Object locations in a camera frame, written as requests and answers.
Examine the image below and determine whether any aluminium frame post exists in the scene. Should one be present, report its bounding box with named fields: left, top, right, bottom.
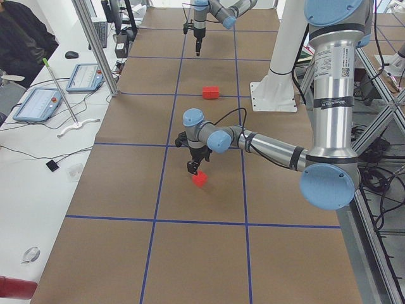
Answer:
left=72, top=0, right=118, bottom=97

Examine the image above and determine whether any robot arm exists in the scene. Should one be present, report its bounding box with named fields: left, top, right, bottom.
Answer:
left=175, top=1, right=373, bottom=210
left=183, top=0, right=257, bottom=56

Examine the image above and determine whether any red object table edge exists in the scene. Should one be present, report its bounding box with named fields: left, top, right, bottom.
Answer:
left=1, top=276, right=38, bottom=300

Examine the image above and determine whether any far teach pendant tablet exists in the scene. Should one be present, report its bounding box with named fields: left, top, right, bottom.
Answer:
left=66, top=63, right=104, bottom=93

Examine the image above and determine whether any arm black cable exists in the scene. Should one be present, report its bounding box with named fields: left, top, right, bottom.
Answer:
left=182, top=0, right=222, bottom=35
left=212, top=107, right=309, bottom=172

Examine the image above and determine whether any metal stick green tip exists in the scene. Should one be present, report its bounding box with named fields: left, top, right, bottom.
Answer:
left=42, top=58, right=78, bottom=125

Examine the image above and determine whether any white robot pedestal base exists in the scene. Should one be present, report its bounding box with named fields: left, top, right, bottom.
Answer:
left=250, top=0, right=308, bottom=113

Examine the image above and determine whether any small black square pad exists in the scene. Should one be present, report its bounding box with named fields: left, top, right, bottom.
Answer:
left=46, top=160, right=59, bottom=172

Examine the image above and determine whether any black computer mouse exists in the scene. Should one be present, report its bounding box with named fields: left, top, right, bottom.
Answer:
left=65, top=51, right=79, bottom=59

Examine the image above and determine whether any near teach pendant tablet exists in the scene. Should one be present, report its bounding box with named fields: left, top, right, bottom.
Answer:
left=13, top=88, right=61, bottom=122

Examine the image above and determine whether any aluminium frame truss right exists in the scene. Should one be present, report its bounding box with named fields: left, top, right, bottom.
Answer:
left=297, top=44, right=405, bottom=304

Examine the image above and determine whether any red block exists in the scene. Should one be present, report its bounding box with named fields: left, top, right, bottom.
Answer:
left=192, top=170, right=208, bottom=187

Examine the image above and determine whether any person in black clothes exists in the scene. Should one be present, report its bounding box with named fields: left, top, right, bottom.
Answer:
left=1, top=1, right=59, bottom=87

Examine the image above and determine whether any floor cable bundle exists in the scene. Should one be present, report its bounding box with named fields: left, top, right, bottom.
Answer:
left=347, top=123, right=405, bottom=241

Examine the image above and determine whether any teach pendant tablet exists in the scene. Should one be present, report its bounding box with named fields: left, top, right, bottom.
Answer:
left=66, top=63, right=104, bottom=93
left=13, top=88, right=61, bottom=122

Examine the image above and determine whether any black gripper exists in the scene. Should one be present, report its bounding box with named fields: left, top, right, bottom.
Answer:
left=183, top=20, right=206, bottom=57
left=175, top=131, right=211, bottom=176

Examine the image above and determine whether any black keyboard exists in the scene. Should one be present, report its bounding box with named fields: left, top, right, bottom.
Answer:
left=92, top=21, right=108, bottom=48

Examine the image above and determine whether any white curved plastic piece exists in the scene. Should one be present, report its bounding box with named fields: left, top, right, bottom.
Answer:
left=57, top=118, right=101, bottom=138

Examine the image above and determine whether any black power adapter box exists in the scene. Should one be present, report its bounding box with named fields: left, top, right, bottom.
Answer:
left=115, top=34, right=128, bottom=59

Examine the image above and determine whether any clear tape roll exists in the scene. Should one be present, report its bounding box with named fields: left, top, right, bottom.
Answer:
left=22, top=246, right=41, bottom=264

